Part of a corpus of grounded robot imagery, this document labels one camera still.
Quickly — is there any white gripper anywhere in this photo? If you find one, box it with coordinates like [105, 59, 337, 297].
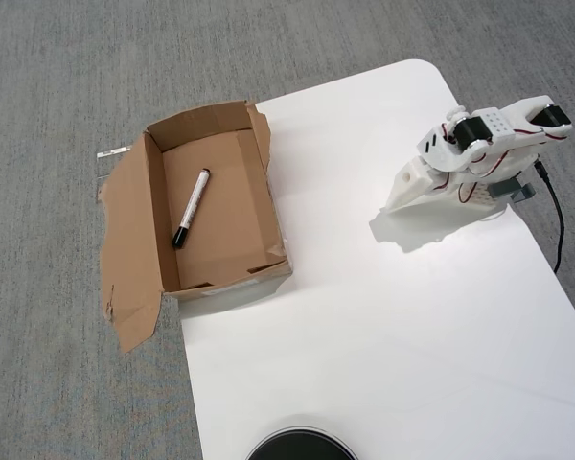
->
[385, 156, 449, 215]

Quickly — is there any white marker pen black cap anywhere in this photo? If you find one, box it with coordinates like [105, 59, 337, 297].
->
[171, 167, 213, 250]

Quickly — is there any open brown cardboard box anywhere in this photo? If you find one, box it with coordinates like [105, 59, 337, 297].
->
[97, 98, 295, 356]

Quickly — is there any grey table clamp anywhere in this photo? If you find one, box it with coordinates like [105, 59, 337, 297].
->
[489, 178, 538, 205]

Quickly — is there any black round disc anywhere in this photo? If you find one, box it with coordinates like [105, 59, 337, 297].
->
[244, 413, 361, 460]

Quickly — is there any black power cable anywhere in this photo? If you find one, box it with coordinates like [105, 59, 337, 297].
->
[533, 159, 566, 275]

